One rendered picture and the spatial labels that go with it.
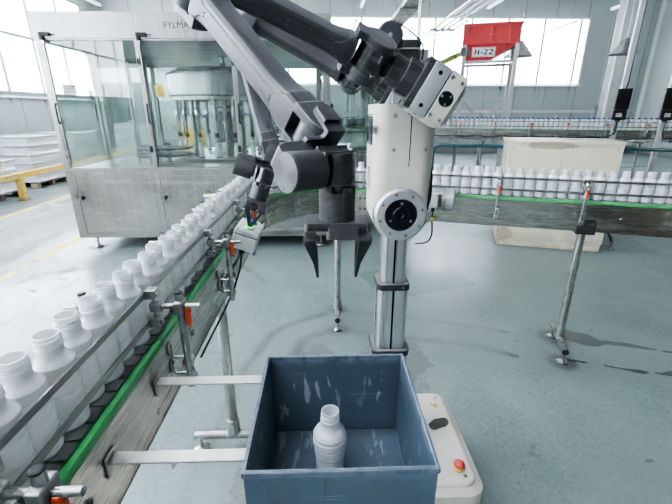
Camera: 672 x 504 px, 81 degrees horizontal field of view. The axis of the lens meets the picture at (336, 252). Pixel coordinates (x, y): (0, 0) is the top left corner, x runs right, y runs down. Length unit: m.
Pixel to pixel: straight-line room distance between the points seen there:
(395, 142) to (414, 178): 0.12
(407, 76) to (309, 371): 0.71
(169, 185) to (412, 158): 3.75
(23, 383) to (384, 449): 0.72
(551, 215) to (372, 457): 1.95
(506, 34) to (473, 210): 5.34
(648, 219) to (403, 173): 1.85
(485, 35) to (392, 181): 6.55
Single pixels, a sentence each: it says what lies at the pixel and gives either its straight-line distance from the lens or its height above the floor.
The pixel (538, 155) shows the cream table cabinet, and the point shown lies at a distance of 4.87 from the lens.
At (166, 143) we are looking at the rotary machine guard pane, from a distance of 4.62.
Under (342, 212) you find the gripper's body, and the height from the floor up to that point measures 1.33.
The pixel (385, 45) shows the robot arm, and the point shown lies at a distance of 0.96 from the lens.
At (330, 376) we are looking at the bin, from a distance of 0.97.
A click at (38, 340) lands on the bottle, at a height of 1.16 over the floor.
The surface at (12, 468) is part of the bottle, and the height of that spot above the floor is 1.05.
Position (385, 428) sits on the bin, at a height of 0.74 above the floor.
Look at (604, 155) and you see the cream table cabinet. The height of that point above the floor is 1.05.
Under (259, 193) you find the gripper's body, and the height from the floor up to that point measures 1.23.
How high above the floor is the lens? 1.48
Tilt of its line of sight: 20 degrees down
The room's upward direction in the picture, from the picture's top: straight up
